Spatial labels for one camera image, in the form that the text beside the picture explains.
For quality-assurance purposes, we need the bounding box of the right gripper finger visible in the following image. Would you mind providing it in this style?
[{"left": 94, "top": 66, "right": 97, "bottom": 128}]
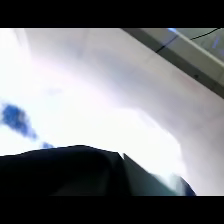
[{"left": 121, "top": 152, "right": 197, "bottom": 197}]

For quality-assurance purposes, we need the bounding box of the black garment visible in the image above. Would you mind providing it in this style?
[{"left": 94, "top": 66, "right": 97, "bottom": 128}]
[{"left": 0, "top": 144, "right": 132, "bottom": 197}]

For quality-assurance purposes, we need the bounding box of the silver frame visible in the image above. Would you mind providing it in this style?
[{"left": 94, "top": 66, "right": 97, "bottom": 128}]
[{"left": 121, "top": 27, "right": 224, "bottom": 100}]

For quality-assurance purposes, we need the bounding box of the black cable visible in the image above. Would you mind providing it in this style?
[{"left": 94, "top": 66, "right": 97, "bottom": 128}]
[{"left": 155, "top": 28, "right": 222, "bottom": 54}]

